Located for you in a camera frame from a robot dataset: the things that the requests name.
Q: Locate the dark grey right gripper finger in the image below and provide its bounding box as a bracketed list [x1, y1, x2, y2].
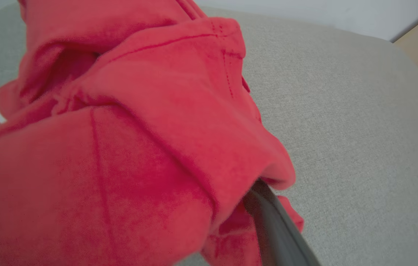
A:
[243, 180, 322, 266]

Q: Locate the red garment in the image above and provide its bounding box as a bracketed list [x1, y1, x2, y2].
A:
[0, 0, 304, 266]

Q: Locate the light grey fabric sofa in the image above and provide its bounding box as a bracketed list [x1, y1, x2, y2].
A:
[0, 3, 418, 266]

